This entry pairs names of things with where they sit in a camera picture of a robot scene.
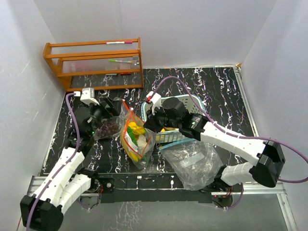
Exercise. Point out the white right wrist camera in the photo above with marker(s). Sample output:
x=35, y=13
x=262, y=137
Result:
x=154, y=99

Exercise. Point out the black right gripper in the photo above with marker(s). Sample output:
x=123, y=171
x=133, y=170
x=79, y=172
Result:
x=151, y=120

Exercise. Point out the clear zip bag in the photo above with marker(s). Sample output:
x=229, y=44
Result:
x=196, y=163
x=131, y=140
x=117, y=119

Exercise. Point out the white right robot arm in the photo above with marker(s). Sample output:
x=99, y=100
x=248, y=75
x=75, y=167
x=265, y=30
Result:
x=264, y=159

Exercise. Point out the pink white marker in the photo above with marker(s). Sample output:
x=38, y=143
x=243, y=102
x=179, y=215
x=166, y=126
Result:
x=119, y=42

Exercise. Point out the yellow pear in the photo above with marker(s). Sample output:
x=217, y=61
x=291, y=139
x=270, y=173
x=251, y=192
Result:
x=142, y=144

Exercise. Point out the green cucumber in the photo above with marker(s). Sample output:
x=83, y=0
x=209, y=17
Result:
x=134, y=129

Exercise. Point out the black metal base rail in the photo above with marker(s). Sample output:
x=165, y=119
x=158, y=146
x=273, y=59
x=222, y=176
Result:
x=154, y=187

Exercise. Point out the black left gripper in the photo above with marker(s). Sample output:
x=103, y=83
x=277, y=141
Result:
x=113, y=109

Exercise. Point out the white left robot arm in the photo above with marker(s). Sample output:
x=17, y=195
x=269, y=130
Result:
x=44, y=210

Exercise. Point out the clear zip top bag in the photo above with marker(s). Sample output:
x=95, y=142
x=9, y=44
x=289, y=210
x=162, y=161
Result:
x=117, y=119

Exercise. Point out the dark red grapes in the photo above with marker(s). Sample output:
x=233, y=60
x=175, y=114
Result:
x=106, y=130

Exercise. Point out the wooden rack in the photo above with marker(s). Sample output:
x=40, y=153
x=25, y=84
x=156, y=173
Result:
x=91, y=59

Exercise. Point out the yellow bananas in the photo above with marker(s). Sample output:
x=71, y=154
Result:
x=134, y=156

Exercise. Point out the green white marker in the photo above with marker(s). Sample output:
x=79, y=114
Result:
x=120, y=61

